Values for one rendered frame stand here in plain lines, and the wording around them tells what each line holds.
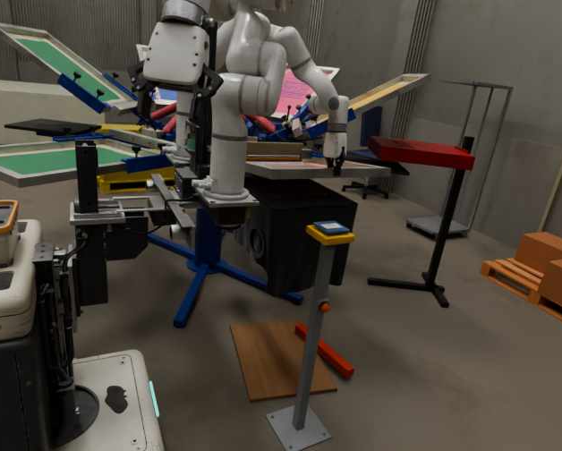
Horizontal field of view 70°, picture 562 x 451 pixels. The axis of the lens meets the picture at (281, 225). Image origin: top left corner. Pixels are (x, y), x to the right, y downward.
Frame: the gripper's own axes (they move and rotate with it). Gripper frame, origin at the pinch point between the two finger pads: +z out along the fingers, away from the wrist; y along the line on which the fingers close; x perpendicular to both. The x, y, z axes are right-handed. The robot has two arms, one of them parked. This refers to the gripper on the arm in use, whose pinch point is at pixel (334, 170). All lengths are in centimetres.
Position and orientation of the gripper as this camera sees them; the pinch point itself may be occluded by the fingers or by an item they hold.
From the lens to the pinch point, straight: 165.3
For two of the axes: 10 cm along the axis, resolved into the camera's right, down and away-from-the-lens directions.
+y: 4.8, 2.3, -8.5
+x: 8.8, -0.7, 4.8
